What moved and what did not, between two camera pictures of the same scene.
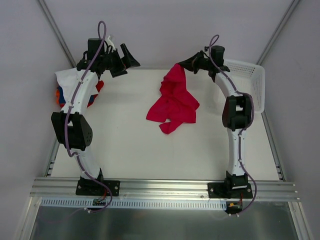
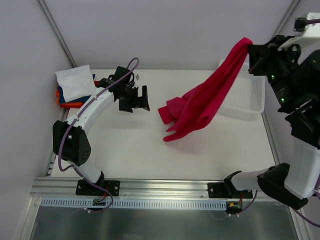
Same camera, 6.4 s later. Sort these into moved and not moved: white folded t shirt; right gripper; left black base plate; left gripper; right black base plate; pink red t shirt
Moved: pink red t shirt; left gripper; right gripper
Not moved: left black base plate; right black base plate; white folded t shirt
